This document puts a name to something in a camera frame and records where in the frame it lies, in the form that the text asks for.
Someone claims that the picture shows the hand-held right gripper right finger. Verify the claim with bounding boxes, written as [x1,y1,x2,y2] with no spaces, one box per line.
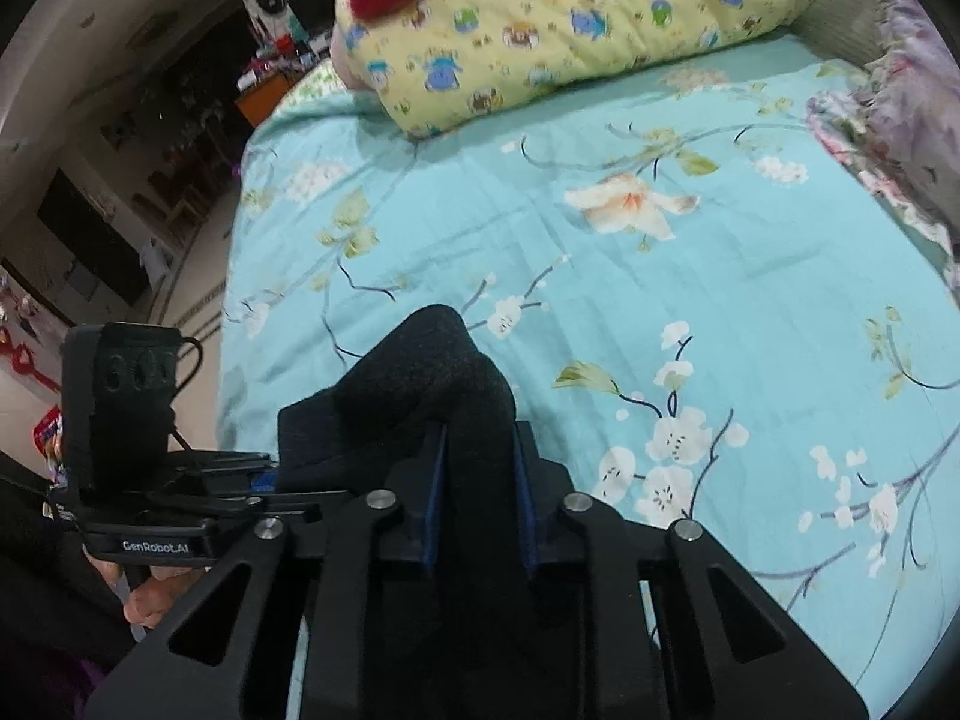
[514,422,871,720]

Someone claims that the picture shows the orange cabinet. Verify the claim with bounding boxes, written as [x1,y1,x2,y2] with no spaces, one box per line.
[234,71,301,128]

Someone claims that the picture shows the yellow cartoon print pillow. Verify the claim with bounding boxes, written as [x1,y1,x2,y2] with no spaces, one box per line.
[334,0,818,140]

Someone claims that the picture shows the black television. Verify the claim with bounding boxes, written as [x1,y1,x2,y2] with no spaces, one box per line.
[37,169,147,308]

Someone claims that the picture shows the white ribbed headboard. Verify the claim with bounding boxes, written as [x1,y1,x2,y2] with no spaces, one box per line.
[795,0,901,65]

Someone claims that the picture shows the person's left hand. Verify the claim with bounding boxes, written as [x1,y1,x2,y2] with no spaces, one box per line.
[82,547,207,635]

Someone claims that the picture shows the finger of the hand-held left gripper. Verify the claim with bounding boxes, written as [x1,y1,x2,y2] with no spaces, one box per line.
[161,490,353,527]
[171,450,277,494]

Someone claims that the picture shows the red wall decoration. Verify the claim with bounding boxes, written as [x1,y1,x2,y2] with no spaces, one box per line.
[0,322,62,392]

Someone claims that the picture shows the blue floral bed sheet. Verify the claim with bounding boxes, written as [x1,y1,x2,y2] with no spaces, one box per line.
[216,34,960,713]

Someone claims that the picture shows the large floral ruffled pillow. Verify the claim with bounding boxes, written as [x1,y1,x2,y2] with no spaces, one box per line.
[806,0,960,286]

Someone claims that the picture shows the black pants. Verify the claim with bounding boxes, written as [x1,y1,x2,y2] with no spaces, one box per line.
[276,304,593,720]

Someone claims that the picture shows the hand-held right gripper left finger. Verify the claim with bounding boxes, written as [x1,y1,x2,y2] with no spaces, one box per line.
[97,422,451,720]

